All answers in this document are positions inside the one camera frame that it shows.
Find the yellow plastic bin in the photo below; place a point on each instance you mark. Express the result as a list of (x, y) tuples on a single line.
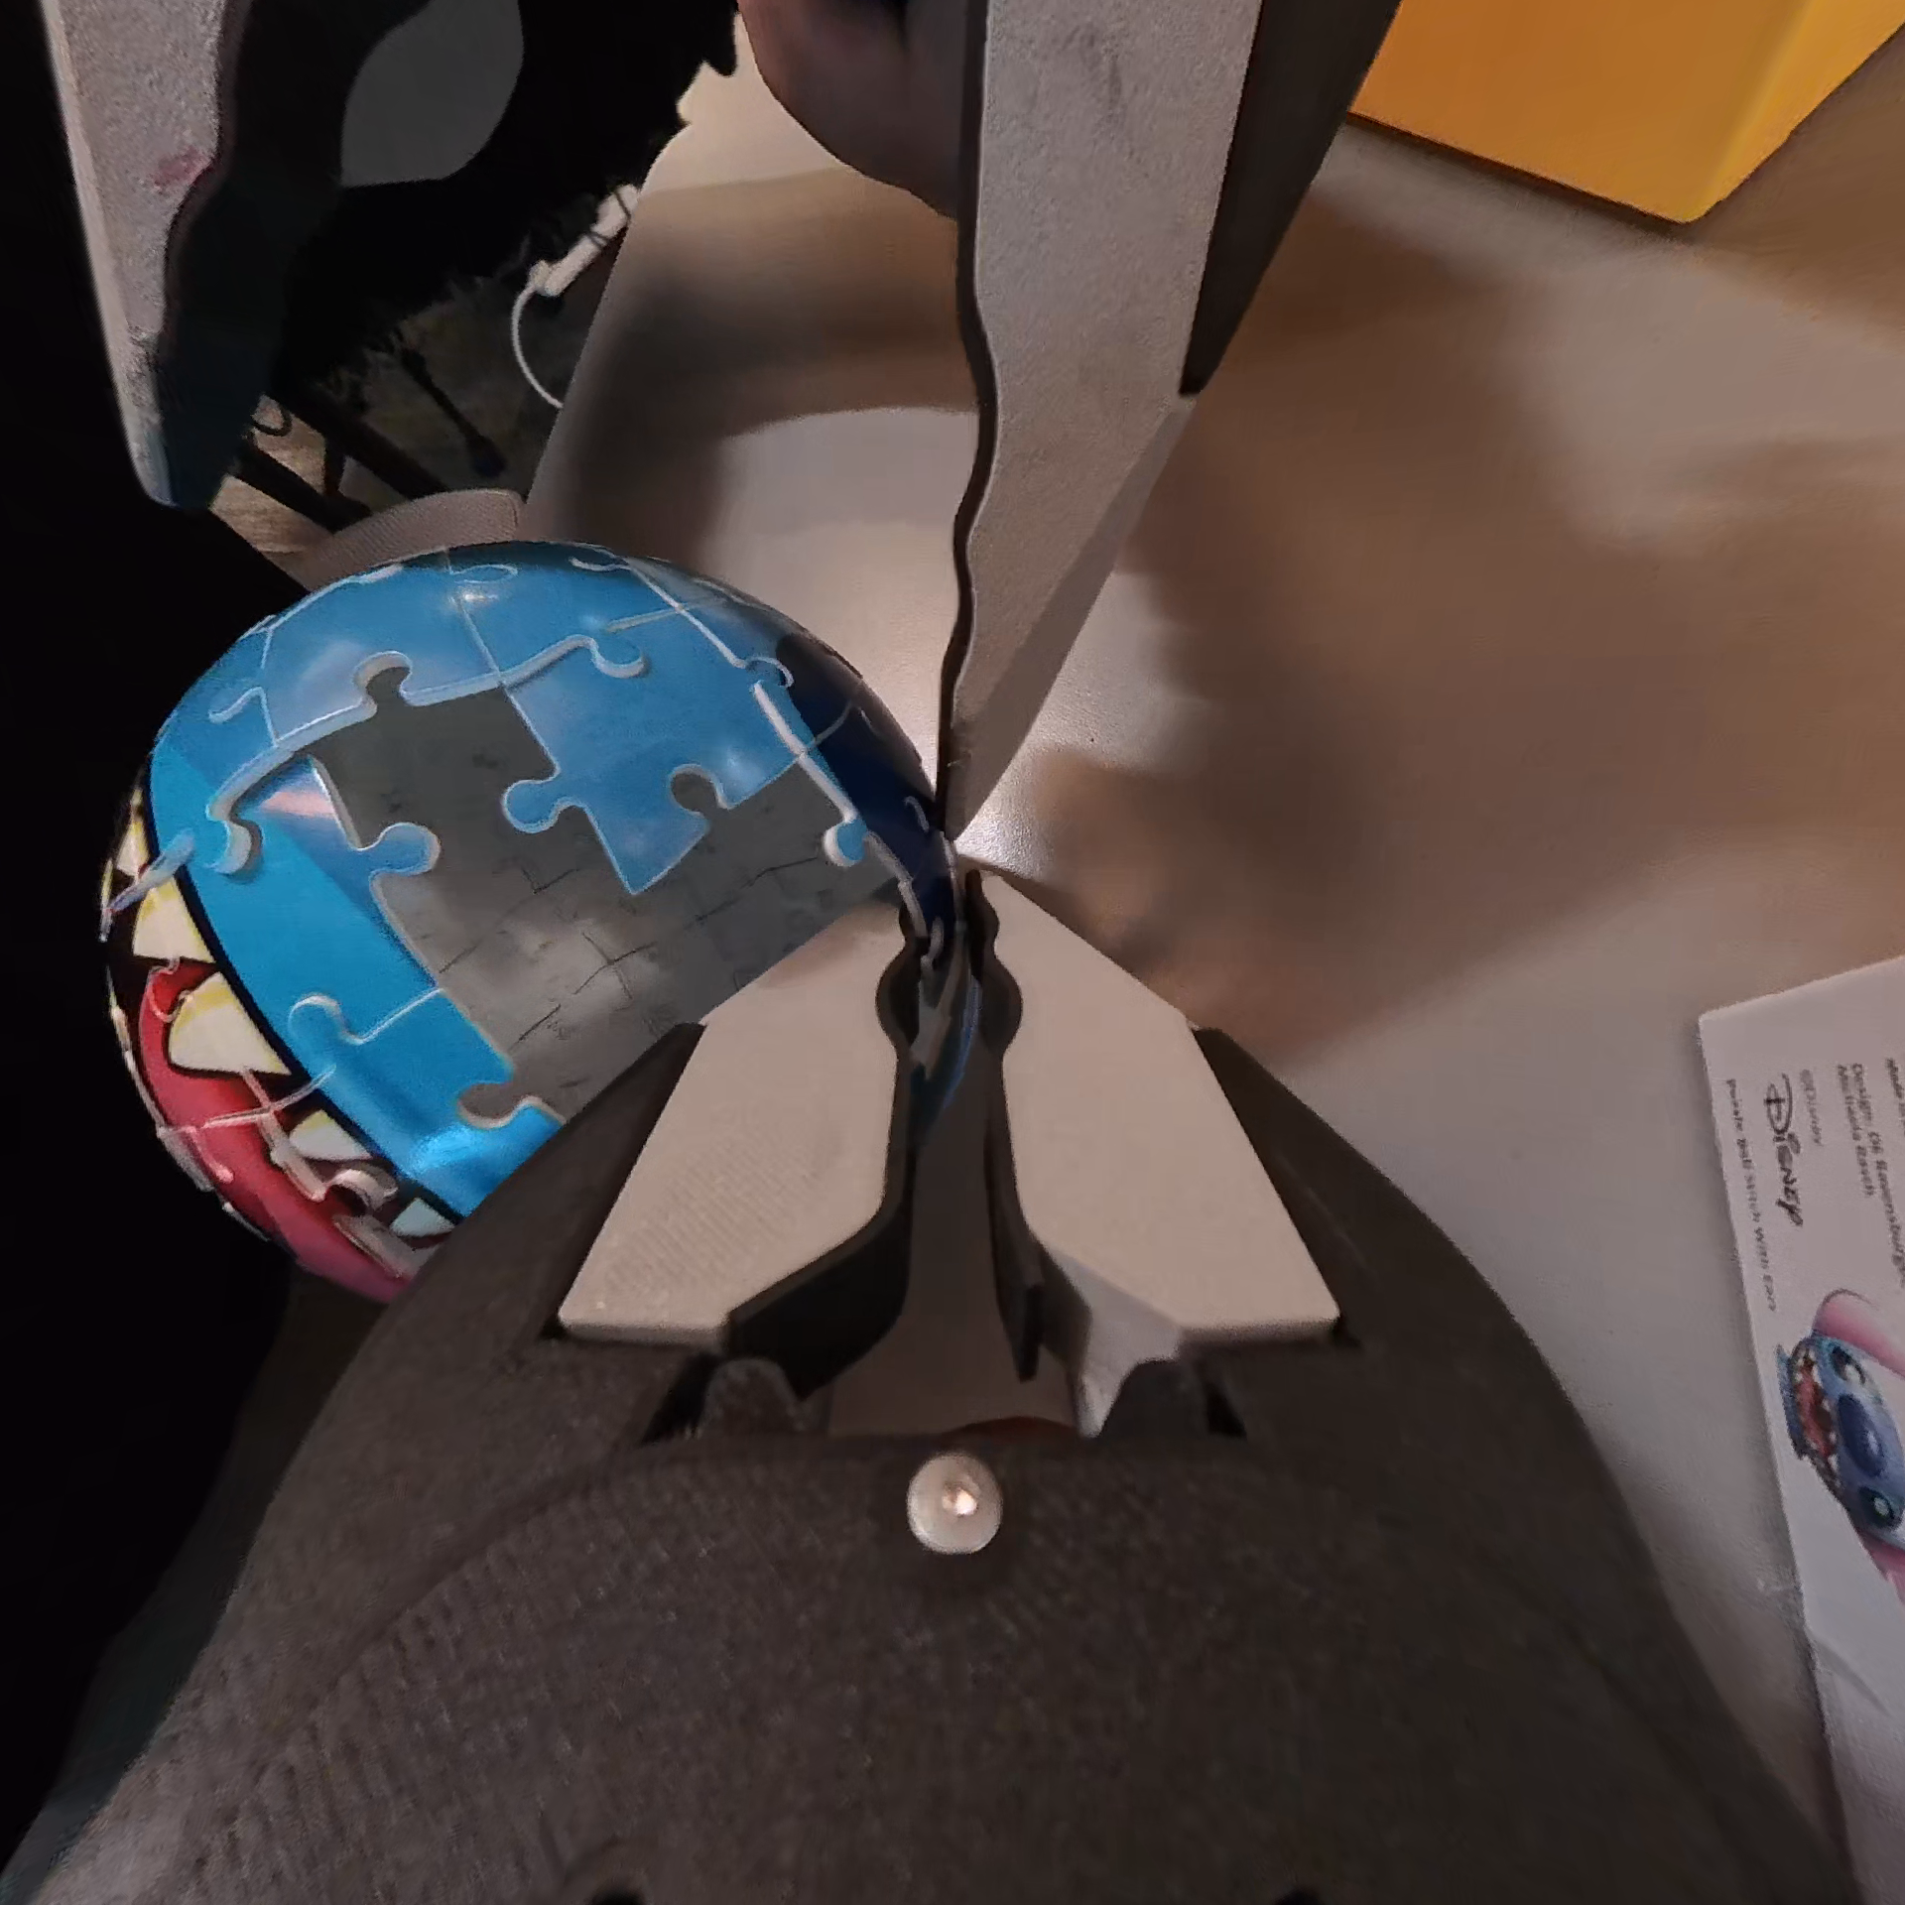
[(1609, 89)]

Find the blue puzzle ball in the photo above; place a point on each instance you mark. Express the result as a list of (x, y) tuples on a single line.
[(298, 894)]

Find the printed cardboard puzzle box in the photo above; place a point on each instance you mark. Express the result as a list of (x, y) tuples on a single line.
[(1830, 1338)]

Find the person's left hand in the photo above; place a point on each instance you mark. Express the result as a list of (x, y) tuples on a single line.
[(879, 89)]

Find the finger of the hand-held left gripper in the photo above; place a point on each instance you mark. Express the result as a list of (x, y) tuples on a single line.
[(127, 149), (1101, 223)]

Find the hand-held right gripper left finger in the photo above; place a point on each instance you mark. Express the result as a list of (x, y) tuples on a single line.
[(745, 1176)]

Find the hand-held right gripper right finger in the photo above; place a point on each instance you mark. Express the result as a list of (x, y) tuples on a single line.
[(1162, 1176)]

